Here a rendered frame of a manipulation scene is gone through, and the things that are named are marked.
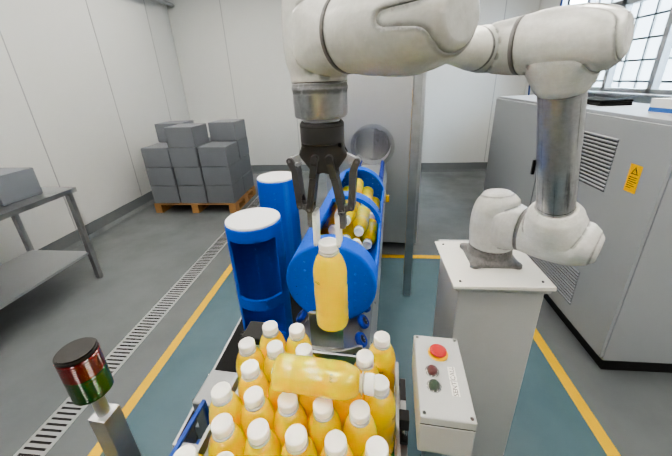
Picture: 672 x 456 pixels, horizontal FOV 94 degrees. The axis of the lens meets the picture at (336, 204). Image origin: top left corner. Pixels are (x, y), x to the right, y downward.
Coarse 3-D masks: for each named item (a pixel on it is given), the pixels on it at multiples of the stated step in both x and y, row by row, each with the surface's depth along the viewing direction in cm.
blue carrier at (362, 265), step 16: (368, 176) 171; (320, 208) 130; (320, 224) 108; (304, 240) 102; (352, 240) 96; (304, 256) 94; (352, 256) 91; (368, 256) 95; (288, 272) 97; (304, 272) 96; (352, 272) 93; (368, 272) 92; (288, 288) 100; (304, 288) 98; (352, 288) 95; (368, 288) 94; (304, 304) 101; (352, 304) 98; (368, 304) 97
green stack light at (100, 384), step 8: (104, 368) 57; (96, 376) 55; (104, 376) 57; (112, 376) 60; (80, 384) 54; (88, 384) 55; (96, 384) 56; (104, 384) 57; (112, 384) 59; (72, 392) 54; (80, 392) 54; (88, 392) 55; (96, 392) 56; (104, 392) 57; (72, 400) 55; (80, 400) 55; (88, 400) 55; (96, 400) 56
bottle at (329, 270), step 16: (320, 256) 61; (336, 256) 61; (320, 272) 60; (336, 272) 60; (320, 288) 62; (336, 288) 61; (320, 304) 63; (336, 304) 63; (320, 320) 65; (336, 320) 64
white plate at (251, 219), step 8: (256, 208) 172; (264, 208) 172; (232, 216) 163; (240, 216) 163; (248, 216) 162; (256, 216) 162; (264, 216) 161; (272, 216) 161; (232, 224) 154; (240, 224) 153; (248, 224) 153; (256, 224) 153; (264, 224) 152; (272, 224) 154
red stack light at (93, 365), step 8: (96, 352) 55; (88, 360) 54; (96, 360) 55; (104, 360) 58; (56, 368) 52; (64, 368) 52; (72, 368) 52; (80, 368) 53; (88, 368) 54; (96, 368) 55; (64, 376) 53; (72, 376) 53; (80, 376) 53; (88, 376) 54; (64, 384) 54; (72, 384) 53
